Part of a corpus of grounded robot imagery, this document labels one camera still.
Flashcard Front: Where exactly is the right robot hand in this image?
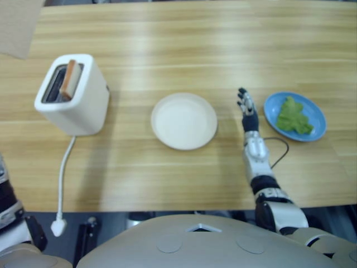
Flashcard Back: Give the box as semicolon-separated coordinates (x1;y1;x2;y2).
237;87;260;133

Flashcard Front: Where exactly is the green lettuce leaf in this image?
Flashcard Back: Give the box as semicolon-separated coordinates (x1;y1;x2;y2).
276;96;315;135

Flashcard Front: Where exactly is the blue round plate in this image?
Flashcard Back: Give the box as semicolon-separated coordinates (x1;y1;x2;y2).
263;92;327;142

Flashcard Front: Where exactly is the cream round plate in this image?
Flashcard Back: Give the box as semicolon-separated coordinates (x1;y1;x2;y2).
151;93;218;151

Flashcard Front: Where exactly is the robot body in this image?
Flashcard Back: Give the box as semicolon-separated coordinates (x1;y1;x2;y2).
75;214;344;268

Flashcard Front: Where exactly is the cream toaster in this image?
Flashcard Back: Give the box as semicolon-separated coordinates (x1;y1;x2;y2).
33;54;110;137

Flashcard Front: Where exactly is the bread slice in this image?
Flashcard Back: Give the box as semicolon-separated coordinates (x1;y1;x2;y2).
59;59;77;101

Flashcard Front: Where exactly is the black cable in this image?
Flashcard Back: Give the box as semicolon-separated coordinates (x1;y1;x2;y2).
262;137;290;169

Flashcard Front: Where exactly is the white cord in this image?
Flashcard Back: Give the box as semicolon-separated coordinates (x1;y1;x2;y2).
50;136;77;238

